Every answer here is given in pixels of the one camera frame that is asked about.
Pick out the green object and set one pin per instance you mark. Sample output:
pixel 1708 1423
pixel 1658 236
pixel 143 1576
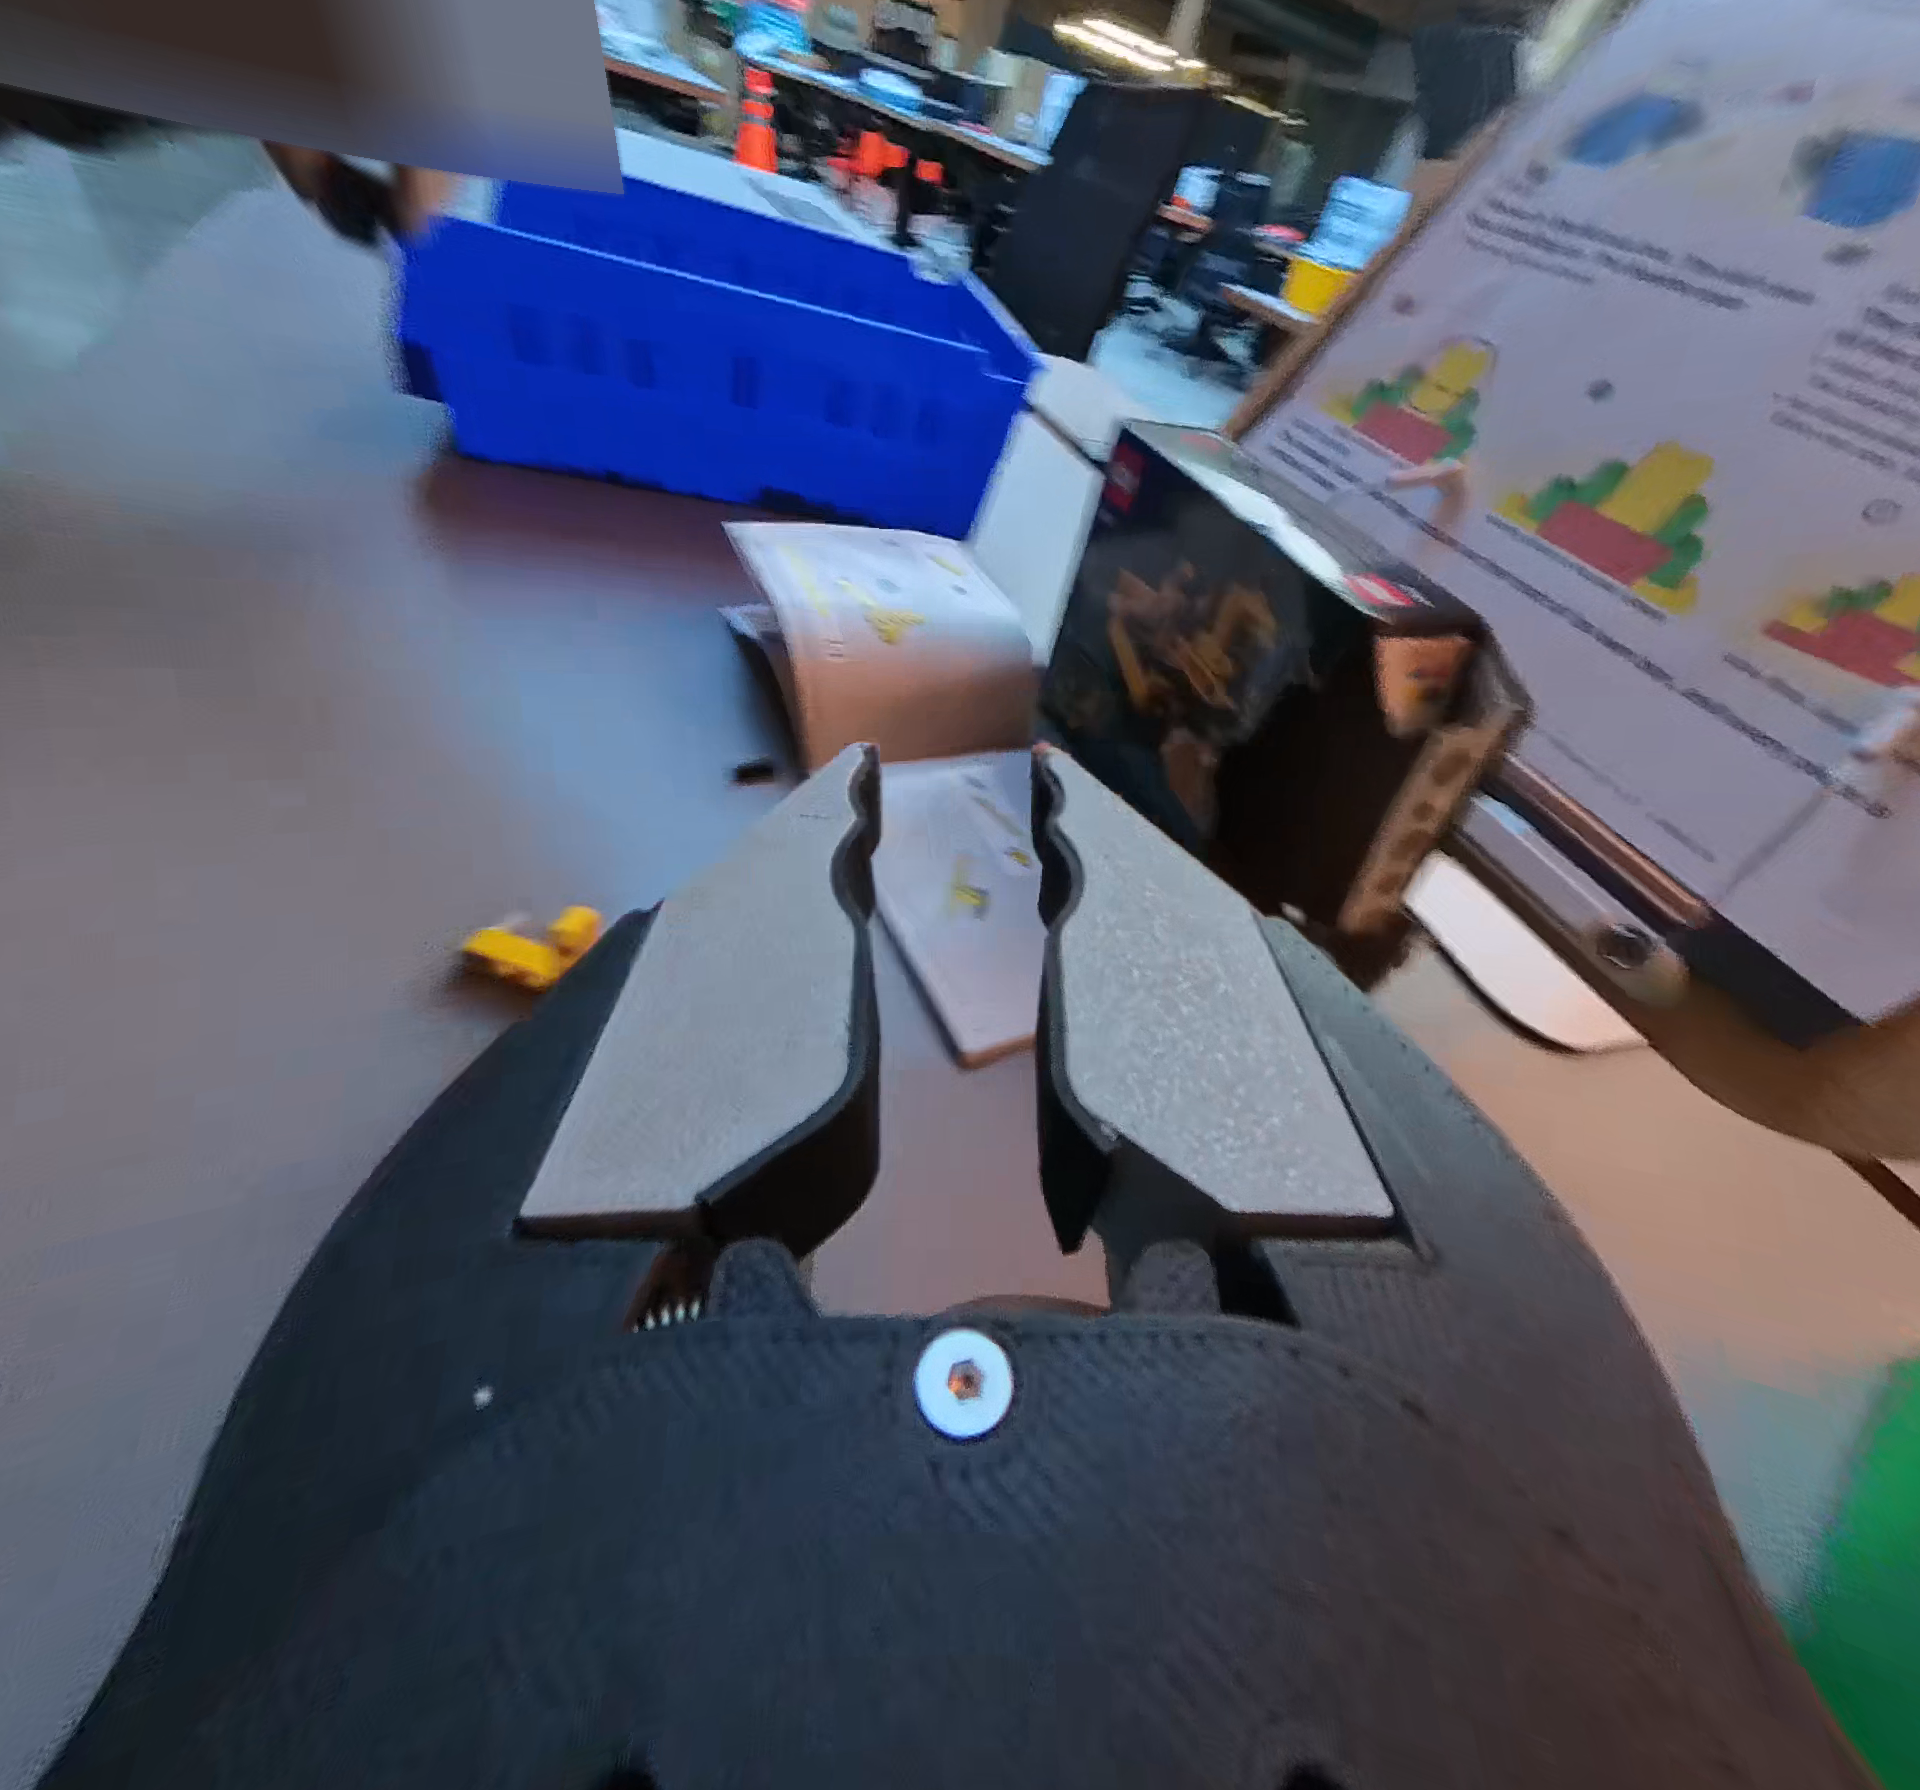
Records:
pixel 1868 1582

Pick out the blue plastic bin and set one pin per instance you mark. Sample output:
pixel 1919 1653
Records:
pixel 719 365

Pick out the instruction sheet monitor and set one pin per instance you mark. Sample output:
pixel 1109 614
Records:
pixel 1634 457

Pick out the flat instruction booklet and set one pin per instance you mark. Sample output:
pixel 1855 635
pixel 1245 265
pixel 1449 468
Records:
pixel 959 905

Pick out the black cabinet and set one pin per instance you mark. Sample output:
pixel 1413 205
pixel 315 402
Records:
pixel 1102 214

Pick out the yellow lego piece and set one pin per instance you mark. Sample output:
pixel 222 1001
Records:
pixel 527 948

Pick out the orange traffic cone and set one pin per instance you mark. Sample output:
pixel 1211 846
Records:
pixel 755 119

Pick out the open instruction booklet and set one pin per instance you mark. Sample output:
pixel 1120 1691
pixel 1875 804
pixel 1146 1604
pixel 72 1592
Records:
pixel 901 635

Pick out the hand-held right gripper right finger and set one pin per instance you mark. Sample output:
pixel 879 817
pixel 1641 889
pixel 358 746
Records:
pixel 1185 1026

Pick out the black lego set box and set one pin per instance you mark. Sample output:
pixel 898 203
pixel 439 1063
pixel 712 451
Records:
pixel 1260 650

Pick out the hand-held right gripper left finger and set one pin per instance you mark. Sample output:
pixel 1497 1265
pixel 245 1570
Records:
pixel 719 1026

